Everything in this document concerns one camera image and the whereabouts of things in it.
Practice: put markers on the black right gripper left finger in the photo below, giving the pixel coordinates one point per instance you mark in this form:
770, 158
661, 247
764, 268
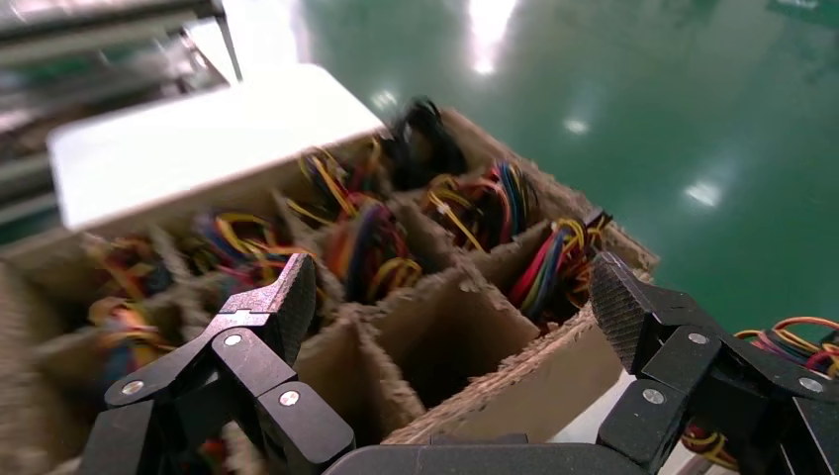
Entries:
262, 367

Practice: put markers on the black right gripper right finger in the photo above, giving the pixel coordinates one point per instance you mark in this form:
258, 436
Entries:
681, 367

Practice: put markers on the white flat panel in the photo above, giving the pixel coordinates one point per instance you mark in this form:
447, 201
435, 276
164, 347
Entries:
196, 144

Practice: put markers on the metal shelf rack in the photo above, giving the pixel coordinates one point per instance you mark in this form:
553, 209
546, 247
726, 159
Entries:
78, 52

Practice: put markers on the brown cardboard divider box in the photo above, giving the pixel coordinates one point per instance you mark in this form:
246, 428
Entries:
459, 328

